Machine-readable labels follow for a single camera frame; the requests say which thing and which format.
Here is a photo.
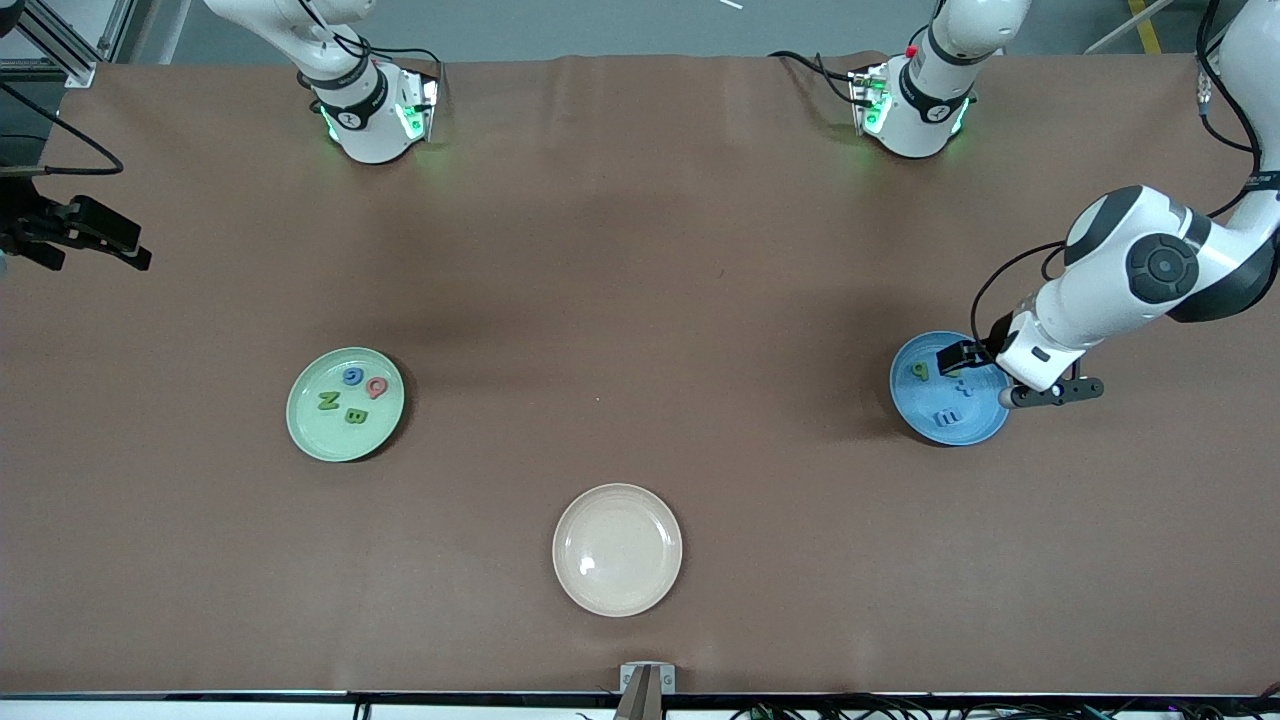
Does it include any beige plate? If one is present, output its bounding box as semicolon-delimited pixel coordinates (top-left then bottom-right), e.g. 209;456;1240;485
552;483;684;618

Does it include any black arm base cable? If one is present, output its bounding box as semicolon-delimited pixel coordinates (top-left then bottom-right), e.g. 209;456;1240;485
335;28;446;91
768;50;863;106

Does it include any black right arm base cable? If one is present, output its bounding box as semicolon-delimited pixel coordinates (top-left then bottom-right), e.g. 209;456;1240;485
335;28;446;91

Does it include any white stand leg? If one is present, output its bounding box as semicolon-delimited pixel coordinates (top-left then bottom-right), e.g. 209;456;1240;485
1085;0;1196;55

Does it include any blue plate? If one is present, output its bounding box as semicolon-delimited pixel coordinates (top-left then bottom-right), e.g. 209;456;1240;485
889;331;1012;447

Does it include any aluminium frame profile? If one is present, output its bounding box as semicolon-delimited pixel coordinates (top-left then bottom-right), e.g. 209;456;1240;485
0;0;136;89

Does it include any brown table cover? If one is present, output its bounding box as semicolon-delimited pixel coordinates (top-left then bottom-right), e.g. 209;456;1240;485
0;52;1280;696

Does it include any grey metal camera bracket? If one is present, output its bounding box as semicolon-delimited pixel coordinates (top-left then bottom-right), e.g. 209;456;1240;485
615;662;676;720

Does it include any black left arm base cable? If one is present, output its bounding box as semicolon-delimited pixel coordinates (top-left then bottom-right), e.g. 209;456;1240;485
768;50;863;106

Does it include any light green plate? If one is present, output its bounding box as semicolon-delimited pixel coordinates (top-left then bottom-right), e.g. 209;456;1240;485
286;347;406;463

